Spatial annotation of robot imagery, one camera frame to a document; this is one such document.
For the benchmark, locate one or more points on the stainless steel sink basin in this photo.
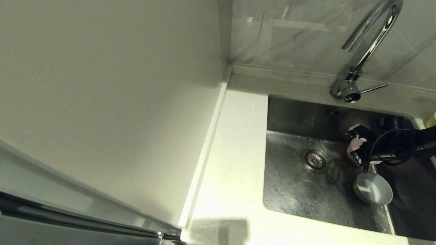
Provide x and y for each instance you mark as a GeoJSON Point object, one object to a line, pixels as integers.
{"type": "Point", "coordinates": [293, 200]}

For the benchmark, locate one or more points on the yellow round bowl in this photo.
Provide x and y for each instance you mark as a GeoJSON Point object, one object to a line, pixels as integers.
{"type": "Point", "coordinates": [432, 119]}

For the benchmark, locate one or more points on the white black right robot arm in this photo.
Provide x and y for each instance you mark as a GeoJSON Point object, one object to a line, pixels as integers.
{"type": "Point", "coordinates": [425, 139]}

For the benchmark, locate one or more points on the steel refrigerator door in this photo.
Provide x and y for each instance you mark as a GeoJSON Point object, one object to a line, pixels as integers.
{"type": "Point", "coordinates": [34, 175]}

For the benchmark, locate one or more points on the pink round bowl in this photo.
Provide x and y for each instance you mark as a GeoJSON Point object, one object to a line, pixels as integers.
{"type": "Point", "coordinates": [353, 145]}

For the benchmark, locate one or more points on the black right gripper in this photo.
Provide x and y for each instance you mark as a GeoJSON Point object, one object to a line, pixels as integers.
{"type": "Point", "coordinates": [391, 146]}

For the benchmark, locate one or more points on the white countertop edge strip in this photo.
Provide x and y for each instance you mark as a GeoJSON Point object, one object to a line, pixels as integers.
{"type": "Point", "coordinates": [204, 153]}

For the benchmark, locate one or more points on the white tall side panel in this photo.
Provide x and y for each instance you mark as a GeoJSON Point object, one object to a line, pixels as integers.
{"type": "Point", "coordinates": [102, 85]}

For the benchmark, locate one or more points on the chrome gooseneck faucet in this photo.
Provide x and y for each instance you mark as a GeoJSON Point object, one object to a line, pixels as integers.
{"type": "Point", "coordinates": [348, 90]}

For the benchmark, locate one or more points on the grey round bowl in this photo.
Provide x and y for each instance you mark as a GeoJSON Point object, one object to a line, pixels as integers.
{"type": "Point", "coordinates": [373, 190]}

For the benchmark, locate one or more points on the round metal drain strainer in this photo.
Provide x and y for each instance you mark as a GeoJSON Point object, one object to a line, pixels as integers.
{"type": "Point", "coordinates": [315, 160]}

